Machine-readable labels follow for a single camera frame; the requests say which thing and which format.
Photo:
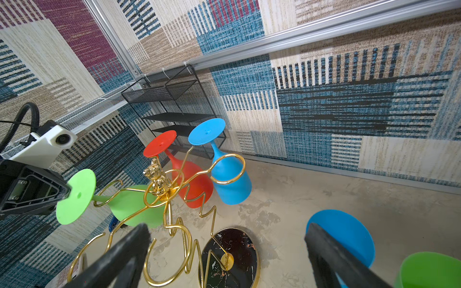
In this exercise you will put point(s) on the red wine glass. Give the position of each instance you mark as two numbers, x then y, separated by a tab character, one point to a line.
201	184

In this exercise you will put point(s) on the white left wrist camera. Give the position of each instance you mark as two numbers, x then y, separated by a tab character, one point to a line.
48	142

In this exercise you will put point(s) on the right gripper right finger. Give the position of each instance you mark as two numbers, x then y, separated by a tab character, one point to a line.
331	261

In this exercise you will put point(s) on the green wine glass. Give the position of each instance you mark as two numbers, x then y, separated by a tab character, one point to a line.
127	202
429	270

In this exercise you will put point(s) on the black mesh shelf rack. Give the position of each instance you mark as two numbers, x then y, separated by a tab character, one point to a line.
175	100

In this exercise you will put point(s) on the blue stapler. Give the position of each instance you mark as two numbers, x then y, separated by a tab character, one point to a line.
113	224

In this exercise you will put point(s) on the blue wine glass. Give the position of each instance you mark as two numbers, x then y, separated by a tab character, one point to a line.
350	232
231	194

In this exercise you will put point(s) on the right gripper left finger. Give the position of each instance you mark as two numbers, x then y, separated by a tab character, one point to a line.
121	266

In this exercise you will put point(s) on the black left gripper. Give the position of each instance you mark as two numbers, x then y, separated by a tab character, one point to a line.
29	190

